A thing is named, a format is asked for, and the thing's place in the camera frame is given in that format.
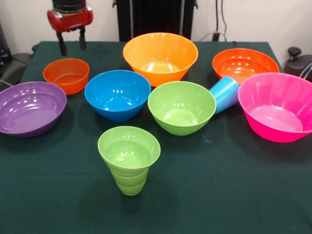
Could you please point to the stack of green cups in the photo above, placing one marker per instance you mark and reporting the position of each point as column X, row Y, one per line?
column 131, row 186

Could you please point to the wide red-orange bowl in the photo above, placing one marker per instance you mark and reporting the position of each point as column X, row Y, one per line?
column 243, row 65

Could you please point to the small green bowl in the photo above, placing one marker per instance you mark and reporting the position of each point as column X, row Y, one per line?
column 129, row 153

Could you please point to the blue cup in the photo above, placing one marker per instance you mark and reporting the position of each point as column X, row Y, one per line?
column 224, row 95

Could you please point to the small orange bowl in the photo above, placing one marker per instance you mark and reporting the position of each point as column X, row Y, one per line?
column 65, row 85

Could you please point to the large green bowl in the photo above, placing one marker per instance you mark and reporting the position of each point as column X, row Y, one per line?
column 181, row 114

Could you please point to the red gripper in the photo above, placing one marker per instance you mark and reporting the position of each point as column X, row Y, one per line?
column 69, row 22

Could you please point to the large pink bowl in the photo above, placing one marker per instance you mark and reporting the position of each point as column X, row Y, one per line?
column 275, row 114

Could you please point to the wide purple bowl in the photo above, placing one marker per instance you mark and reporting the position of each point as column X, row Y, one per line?
column 29, row 114

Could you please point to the large yellow-orange bowl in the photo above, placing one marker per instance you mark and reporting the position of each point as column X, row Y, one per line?
column 161, row 75

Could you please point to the grey chair with black knob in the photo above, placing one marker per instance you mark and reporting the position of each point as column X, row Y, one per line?
column 298, row 64

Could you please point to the black equipment box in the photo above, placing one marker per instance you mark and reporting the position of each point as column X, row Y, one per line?
column 4, row 46

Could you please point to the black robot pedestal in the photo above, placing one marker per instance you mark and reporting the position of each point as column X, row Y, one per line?
column 156, row 17

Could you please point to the dark green tablecloth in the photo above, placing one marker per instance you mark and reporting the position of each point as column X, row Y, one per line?
column 73, row 207

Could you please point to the blue bowl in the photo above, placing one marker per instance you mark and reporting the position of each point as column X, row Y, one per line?
column 117, row 109

